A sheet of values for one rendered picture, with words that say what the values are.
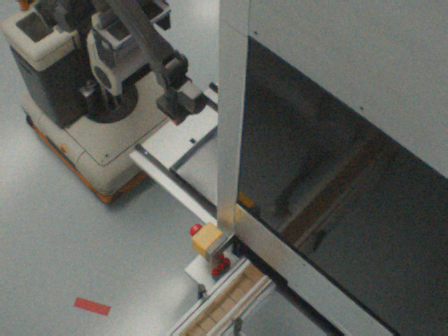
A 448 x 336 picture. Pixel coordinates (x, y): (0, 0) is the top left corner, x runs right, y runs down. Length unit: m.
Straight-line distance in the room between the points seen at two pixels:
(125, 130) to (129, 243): 0.51
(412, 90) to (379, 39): 0.08
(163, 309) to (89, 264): 0.40
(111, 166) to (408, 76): 1.97
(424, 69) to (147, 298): 2.07
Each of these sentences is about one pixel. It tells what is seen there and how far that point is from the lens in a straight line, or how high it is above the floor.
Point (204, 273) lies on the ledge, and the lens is 1.74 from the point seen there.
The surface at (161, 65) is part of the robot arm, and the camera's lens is 1.50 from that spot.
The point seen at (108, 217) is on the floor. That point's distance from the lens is 2.82.
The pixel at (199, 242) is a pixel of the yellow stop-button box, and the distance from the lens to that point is 1.61.
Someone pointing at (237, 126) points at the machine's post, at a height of 1.53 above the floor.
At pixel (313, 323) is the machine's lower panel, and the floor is 0.88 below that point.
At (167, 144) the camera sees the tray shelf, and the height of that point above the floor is 0.88.
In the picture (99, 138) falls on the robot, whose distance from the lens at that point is 2.70.
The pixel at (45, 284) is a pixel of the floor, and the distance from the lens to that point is 2.76.
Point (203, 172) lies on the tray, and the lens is 1.88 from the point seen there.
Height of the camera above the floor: 2.52
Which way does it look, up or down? 60 degrees down
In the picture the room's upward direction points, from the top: 2 degrees clockwise
